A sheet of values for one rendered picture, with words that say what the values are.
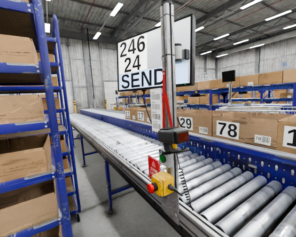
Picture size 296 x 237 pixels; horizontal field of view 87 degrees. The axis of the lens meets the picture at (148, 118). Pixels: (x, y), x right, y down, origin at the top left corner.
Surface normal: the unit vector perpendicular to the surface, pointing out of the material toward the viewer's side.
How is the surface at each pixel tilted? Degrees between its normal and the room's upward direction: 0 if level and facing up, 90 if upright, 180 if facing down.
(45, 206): 91
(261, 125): 90
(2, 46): 91
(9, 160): 90
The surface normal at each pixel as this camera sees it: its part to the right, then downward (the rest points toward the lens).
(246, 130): -0.84, 0.13
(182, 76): -0.61, 0.07
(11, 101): 0.54, 0.09
